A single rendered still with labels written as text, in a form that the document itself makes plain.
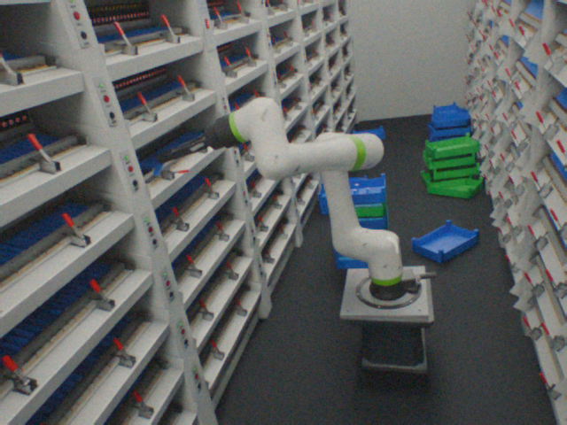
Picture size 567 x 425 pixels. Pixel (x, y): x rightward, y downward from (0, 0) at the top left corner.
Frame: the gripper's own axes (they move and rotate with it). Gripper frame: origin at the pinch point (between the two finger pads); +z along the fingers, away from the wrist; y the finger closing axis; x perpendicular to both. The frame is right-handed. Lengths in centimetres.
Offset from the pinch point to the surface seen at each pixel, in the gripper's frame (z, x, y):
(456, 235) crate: -61, 124, -130
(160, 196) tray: 5.5, 9.8, 6.7
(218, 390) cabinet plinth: 32, 94, 2
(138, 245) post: 9.3, 18.0, 22.0
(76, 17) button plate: -8.9, -39.8, 17.6
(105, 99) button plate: -3.9, -21.4, 17.7
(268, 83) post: 3, 1, -118
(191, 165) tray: 5.2, 8.4, -16.8
